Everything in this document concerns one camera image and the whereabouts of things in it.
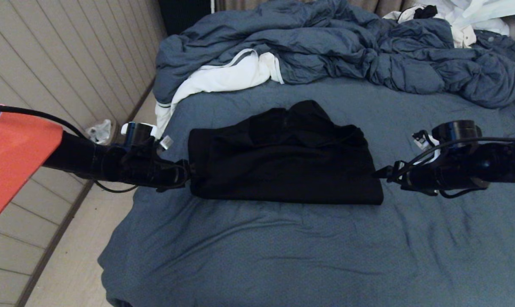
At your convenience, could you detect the black zip hoodie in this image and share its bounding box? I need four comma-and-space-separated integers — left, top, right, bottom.
188, 100, 385, 205

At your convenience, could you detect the white clothes pile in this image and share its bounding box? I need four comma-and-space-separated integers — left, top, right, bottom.
383, 0, 515, 37

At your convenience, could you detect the brown trash bin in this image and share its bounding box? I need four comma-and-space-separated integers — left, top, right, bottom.
87, 121, 128, 148

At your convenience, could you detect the white plastic bin liner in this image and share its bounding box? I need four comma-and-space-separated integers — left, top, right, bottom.
86, 119, 113, 145

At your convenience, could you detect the blue bed sheet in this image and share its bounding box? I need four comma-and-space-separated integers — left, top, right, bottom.
98, 77, 515, 307

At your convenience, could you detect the cream garment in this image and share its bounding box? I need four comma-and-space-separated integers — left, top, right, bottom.
451, 25, 476, 48

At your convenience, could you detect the rumpled blue duvet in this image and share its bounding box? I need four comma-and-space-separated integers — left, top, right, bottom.
153, 0, 515, 109

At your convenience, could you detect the blue denim garment with buttons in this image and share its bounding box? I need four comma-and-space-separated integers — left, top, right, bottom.
474, 29, 515, 69

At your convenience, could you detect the black furniture piece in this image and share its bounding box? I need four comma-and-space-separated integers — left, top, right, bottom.
157, 0, 213, 37

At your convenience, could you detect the small black garment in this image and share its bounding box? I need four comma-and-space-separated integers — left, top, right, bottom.
413, 5, 439, 20

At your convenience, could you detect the beige curtain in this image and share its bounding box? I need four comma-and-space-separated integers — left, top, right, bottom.
215, 0, 416, 18

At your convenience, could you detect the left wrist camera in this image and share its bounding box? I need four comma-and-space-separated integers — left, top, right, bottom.
121, 122, 174, 151

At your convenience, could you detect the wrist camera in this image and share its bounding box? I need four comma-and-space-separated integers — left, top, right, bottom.
121, 122, 174, 151
412, 121, 483, 165

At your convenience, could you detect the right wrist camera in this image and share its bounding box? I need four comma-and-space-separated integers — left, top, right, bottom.
412, 121, 483, 165

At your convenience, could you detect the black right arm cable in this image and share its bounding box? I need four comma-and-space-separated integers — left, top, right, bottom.
388, 136, 515, 199

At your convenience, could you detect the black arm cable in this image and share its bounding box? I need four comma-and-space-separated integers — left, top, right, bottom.
0, 105, 190, 193
388, 136, 515, 199

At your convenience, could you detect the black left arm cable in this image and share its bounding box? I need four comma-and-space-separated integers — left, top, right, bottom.
0, 105, 190, 193

